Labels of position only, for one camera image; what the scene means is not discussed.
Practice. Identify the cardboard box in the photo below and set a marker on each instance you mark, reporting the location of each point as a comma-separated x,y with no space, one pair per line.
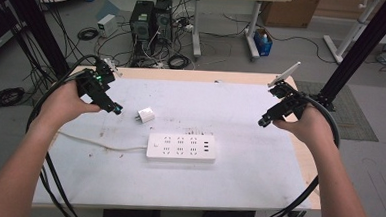
291,10

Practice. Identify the white power supply box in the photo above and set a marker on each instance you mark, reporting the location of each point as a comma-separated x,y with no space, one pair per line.
107,24

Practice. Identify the blue storage bin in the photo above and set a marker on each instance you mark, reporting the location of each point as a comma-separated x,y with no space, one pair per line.
262,45

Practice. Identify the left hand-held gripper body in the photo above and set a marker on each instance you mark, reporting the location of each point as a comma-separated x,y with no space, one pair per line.
93,86

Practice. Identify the white table mat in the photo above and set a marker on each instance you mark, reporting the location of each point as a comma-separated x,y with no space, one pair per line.
183,184

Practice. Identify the black metal frame post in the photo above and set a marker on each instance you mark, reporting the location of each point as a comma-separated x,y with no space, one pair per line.
42,23
361,50

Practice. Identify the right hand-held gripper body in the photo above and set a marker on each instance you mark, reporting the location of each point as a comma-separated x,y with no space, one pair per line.
286,105

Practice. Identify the person's left hand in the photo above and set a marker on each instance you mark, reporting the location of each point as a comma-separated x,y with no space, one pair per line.
64,105

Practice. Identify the grey floor mat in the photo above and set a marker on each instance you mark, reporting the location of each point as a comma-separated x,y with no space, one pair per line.
354,113

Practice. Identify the white charger plug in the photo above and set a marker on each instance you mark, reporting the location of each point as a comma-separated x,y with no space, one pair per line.
146,114

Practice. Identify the white power strip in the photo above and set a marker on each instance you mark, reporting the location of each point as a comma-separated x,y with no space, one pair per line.
181,147

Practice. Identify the person's right hand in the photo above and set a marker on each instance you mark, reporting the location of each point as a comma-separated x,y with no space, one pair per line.
308,126

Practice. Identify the white metal stand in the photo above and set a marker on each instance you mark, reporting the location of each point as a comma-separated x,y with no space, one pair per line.
348,36

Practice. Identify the black computer tower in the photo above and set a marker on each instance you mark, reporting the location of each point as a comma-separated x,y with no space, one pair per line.
141,25
163,20

